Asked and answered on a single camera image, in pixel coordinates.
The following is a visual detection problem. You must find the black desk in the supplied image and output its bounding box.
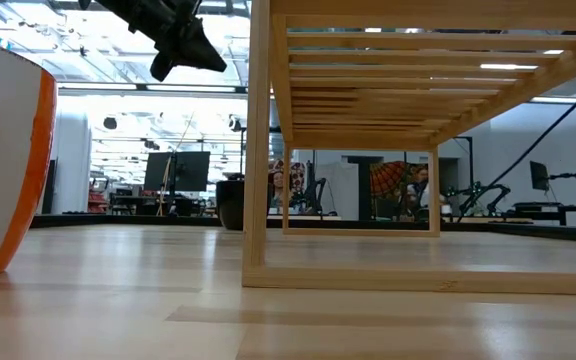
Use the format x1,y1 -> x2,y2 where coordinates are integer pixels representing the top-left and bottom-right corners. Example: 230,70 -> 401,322
513,201 -> 576,226

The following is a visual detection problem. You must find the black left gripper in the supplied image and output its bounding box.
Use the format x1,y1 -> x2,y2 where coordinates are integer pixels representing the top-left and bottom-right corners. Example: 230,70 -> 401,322
117,0 -> 228,83

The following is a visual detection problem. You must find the black cable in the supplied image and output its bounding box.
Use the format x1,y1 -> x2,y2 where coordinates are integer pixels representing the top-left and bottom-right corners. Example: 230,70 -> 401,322
459,74 -> 576,217

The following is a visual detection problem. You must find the person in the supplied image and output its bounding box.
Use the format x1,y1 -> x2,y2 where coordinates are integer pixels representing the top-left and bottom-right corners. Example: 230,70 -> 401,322
406,165 -> 430,210
269,170 -> 286,209

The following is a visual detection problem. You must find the orange patterned tapestry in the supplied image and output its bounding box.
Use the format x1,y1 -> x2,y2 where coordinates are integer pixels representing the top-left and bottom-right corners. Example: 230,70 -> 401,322
369,160 -> 422,197

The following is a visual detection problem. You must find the red patterned cloth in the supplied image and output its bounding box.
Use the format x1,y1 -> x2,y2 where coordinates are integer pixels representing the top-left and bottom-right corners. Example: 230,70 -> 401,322
267,159 -> 307,194

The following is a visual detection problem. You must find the black computer monitor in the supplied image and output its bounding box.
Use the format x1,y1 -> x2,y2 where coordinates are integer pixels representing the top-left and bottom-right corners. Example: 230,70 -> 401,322
143,151 -> 212,193

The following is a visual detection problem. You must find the black table edge rail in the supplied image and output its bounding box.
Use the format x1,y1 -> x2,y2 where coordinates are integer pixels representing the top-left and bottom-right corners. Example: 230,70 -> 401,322
30,213 -> 576,245

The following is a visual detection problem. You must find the black mug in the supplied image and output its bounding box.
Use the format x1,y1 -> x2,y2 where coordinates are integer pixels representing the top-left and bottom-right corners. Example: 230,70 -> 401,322
215,180 -> 245,232

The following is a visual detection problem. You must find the wooden slatted rack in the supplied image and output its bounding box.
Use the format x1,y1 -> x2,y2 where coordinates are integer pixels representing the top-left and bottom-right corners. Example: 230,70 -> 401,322
241,0 -> 576,296

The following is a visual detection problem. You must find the orange and white striped mug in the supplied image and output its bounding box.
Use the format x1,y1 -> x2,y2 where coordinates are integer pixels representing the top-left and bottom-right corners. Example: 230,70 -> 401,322
0,35 -> 59,281

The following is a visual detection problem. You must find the red tool cart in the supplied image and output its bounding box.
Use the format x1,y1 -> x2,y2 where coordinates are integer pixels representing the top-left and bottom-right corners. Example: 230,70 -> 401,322
87,177 -> 110,215

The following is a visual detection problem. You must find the small black monitor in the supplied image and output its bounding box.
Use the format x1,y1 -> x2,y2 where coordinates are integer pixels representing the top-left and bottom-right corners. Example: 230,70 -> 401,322
529,160 -> 551,192

